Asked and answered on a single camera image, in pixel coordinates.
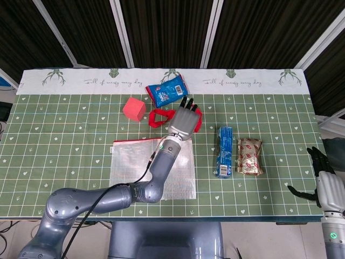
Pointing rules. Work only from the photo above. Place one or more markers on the gold foil snack package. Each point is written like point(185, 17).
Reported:
point(249, 157)

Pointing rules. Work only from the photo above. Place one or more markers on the green grid tablecloth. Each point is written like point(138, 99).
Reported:
point(67, 151)

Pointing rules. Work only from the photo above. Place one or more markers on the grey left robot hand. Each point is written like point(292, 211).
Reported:
point(184, 121)

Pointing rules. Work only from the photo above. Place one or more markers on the blue cookie package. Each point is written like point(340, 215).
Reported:
point(224, 151)

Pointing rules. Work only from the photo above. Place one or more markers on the clear mesh zipper pouch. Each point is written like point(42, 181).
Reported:
point(129, 164)

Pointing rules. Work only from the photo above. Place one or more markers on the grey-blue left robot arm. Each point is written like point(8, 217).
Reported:
point(107, 199)

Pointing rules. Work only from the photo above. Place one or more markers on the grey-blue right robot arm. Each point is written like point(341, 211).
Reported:
point(334, 237)

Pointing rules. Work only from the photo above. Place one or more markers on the blue snack packet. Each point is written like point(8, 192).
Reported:
point(167, 90)

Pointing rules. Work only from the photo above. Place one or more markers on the white frame post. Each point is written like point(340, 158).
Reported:
point(58, 35)
point(320, 40)
point(211, 32)
point(122, 32)

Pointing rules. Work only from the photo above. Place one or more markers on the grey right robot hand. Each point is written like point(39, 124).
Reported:
point(331, 191)

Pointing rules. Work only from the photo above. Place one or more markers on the grey robot torso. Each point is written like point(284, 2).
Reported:
point(167, 240)

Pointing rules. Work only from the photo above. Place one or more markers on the red foam cube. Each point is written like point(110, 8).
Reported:
point(133, 109)

